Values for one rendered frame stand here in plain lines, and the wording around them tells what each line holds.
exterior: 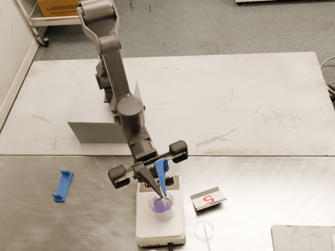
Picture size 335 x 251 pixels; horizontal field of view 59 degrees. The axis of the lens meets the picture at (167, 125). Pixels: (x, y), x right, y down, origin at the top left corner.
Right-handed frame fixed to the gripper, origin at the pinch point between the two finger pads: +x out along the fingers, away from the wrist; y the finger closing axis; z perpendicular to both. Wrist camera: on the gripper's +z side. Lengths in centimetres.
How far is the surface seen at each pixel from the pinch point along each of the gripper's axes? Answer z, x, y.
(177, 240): 20.9, 7.5, 0.3
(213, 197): 23.5, 0.4, -14.3
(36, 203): 25.9, -22.3, 35.7
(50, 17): 91, -230, 21
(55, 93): 26, -66, 22
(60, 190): 24.9, -22.7, 27.5
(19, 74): 111, -195, 63
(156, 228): 17.0, 3.5, 4.1
